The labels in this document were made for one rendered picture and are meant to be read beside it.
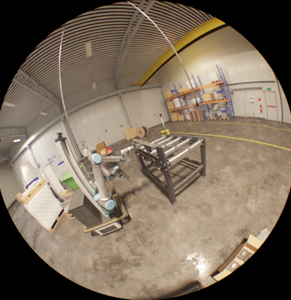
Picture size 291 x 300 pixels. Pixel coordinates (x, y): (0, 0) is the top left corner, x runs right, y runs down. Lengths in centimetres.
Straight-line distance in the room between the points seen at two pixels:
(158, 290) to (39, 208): 315
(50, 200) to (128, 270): 281
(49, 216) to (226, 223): 407
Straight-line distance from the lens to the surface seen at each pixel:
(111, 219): 175
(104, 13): 741
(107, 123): 1165
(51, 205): 358
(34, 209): 339
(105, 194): 121
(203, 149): 191
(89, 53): 669
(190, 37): 777
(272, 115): 971
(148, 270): 162
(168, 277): 158
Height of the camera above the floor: 155
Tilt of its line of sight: 19 degrees down
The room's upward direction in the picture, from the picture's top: 20 degrees counter-clockwise
